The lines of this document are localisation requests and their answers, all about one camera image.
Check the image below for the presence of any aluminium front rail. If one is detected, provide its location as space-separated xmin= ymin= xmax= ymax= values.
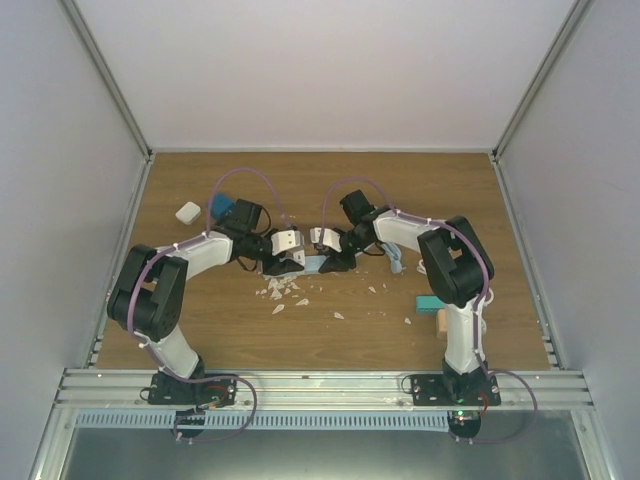
xmin=54 ymin=369 xmax=594 ymax=411

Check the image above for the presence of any light blue power strip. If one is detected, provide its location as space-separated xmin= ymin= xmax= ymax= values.
xmin=302 ymin=255 xmax=327 ymax=275

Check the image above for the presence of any teal power strip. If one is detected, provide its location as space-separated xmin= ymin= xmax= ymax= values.
xmin=415 ymin=295 xmax=445 ymax=316

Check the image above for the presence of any pink cube adapter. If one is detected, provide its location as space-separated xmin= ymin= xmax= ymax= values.
xmin=435 ymin=309 xmax=448 ymax=340

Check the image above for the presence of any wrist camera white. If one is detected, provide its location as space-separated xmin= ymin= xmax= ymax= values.
xmin=270 ymin=229 xmax=304 ymax=255
xmin=309 ymin=227 xmax=342 ymax=252

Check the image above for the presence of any slotted cable duct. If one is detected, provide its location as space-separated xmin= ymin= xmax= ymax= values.
xmin=76 ymin=409 xmax=449 ymax=432

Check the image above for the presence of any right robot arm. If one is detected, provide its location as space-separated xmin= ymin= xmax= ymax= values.
xmin=310 ymin=190 xmax=494 ymax=405

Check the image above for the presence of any dark blue cube adapter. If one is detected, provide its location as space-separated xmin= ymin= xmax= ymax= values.
xmin=210 ymin=193 xmax=235 ymax=221

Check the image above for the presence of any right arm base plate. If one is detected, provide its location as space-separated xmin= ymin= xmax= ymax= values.
xmin=399 ymin=373 xmax=502 ymax=408

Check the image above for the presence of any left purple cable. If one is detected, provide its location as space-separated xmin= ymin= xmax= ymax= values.
xmin=127 ymin=167 xmax=289 ymax=381

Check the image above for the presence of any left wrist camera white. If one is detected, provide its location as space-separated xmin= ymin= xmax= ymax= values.
xmin=270 ymin=229 xmax=304 ymax=255

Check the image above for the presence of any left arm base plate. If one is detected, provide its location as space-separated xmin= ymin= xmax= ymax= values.
xmin=139 ymin=373 xmax=237 ymax=408

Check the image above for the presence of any white coiled cable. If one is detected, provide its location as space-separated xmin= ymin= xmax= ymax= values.
xmin=416 ymin=262 xmax=496 ymax=331

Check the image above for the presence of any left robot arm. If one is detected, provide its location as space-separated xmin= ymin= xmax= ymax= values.
xmin=107 ymin=199 xmax=304 ymax=404

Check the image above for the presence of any white square plug adapter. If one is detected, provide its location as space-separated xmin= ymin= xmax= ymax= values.
xmin=175 ymin=201 xmax=202 ymax=225

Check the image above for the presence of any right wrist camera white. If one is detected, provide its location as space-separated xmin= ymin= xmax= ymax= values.
xmin=309 ymin=227 xmax=342 ymax=252

